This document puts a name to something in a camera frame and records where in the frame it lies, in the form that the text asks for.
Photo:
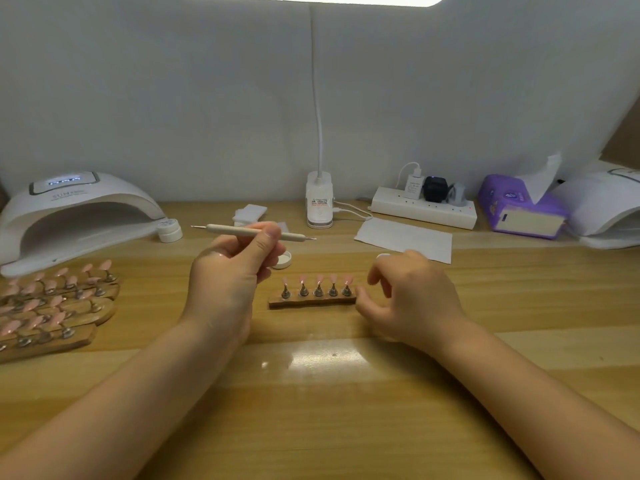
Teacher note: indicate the person's right hand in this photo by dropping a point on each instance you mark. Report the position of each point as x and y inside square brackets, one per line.
[415, 305]

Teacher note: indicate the person's left hand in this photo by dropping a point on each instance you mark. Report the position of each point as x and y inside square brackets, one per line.
[225, 290]

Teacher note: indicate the white gel jar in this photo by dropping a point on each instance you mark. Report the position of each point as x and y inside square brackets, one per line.
[384, 256]

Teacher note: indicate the grey dotting pen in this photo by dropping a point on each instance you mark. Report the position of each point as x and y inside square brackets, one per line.
[215, 229]

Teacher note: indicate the wooden nail holder strip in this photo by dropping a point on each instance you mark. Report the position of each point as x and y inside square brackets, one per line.
[312, 301]

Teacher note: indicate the white nail lamp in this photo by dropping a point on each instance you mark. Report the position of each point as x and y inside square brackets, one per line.
[70, 207]
[600, 205]

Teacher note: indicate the wooden stands with pink nails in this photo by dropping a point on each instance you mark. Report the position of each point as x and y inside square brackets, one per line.
[50, 310]

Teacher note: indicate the person's left forearm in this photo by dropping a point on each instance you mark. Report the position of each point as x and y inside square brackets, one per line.
[110, 415]

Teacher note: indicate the person's right forearm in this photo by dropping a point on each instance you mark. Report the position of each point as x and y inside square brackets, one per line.
[550, 415]

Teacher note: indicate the white desk lamp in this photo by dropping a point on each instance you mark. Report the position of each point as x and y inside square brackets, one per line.
[319, 200]

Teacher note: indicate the white jar lid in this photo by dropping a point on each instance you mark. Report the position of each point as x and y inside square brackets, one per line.
[284, 261]

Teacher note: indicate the white paper sheet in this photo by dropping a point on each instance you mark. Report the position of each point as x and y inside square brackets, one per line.
[400, 240]

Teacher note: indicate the stack of white cotton pads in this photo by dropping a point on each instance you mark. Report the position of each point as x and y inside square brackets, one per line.
[250, 215]

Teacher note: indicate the small closed white jar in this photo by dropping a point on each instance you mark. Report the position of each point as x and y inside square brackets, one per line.
[170, 231]

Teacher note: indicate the small white paper square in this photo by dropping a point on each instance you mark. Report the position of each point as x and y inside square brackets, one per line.
[283, 227]

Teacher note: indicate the white power strip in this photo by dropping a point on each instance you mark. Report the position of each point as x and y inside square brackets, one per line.
[420, 210]

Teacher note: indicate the black plug adapter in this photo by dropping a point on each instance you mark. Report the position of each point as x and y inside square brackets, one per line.
[435, 189]

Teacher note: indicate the grey plug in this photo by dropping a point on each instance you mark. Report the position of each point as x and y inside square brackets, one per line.
[457, 195]

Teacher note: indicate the white charger plug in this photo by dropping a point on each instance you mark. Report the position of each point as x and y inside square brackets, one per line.
[413, 186]

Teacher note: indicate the purple tissue box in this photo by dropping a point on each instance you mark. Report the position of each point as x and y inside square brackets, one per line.
[502, 205]

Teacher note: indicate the white tissue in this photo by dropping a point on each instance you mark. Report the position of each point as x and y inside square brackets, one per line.
[542, 178]

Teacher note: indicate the brown wooden board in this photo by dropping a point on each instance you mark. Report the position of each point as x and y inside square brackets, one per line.
[622, 135]

